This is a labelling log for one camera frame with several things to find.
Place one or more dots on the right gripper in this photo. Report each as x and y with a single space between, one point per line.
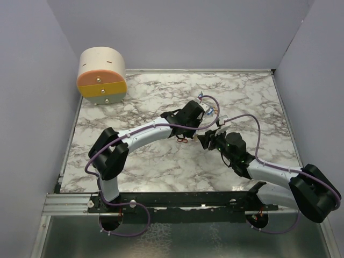
206 140

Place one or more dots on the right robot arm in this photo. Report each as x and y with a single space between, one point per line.
304 188

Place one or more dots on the red carabiner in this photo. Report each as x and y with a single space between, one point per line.
182 140

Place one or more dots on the blue key tag with key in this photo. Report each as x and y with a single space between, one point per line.
211 110

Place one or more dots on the round three-drawer storage box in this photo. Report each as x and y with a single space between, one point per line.
101 76

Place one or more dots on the aluminium rail frame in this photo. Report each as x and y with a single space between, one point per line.
82 204

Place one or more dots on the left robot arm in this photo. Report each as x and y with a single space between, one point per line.
111 149

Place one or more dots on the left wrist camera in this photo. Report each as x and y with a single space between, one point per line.
205 107

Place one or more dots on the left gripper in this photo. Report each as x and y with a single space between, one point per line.
189 134

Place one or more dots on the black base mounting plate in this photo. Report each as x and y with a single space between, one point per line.
215 198

